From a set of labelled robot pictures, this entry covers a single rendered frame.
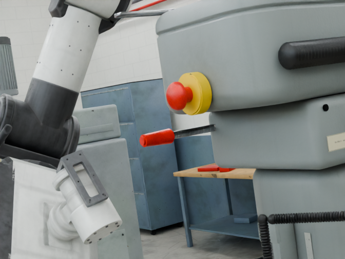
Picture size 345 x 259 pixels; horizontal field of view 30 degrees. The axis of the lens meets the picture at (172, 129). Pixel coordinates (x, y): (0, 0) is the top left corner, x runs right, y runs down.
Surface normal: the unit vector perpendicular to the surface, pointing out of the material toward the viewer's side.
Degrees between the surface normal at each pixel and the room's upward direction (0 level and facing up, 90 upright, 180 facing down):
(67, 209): 90
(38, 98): 78
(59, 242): 58
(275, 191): 90
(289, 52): 90
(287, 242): 90
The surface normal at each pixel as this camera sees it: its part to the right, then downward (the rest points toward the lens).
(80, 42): 0.43, 0.11
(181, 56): -0.81, 0.14
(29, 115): 0.57, -0.42
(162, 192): 0.57, -0.04
